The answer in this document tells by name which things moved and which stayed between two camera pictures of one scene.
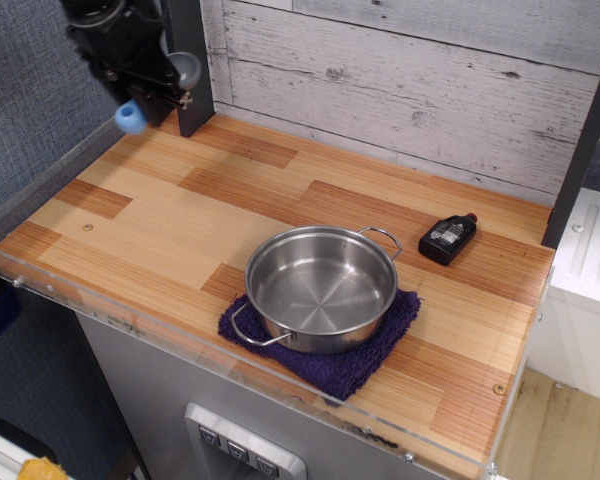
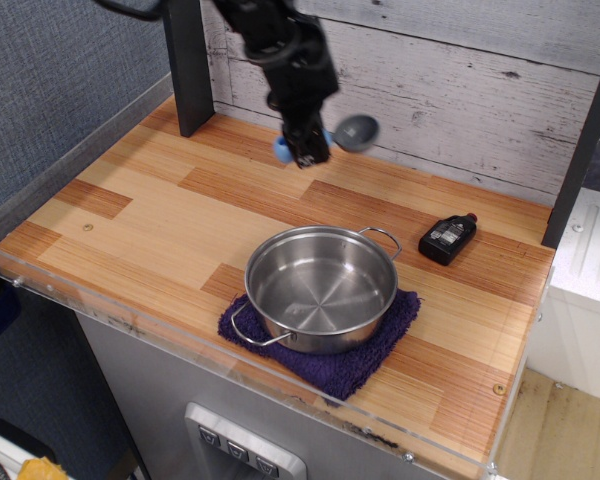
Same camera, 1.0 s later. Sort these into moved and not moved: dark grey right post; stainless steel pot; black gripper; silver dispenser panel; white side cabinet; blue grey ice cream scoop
Moved: black gripper; blue grey ice cream scoop
Not moved: stainless steel pot; silver dispenser panel; white side cabinet; dark grey right post
